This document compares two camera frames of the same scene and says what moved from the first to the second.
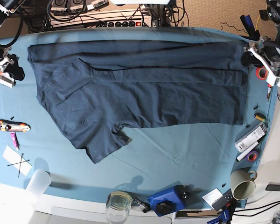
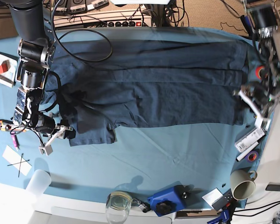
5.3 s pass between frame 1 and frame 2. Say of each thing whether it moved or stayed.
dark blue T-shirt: stayed
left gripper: moved
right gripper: moved
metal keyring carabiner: stayed
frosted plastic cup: stayed
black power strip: stayed
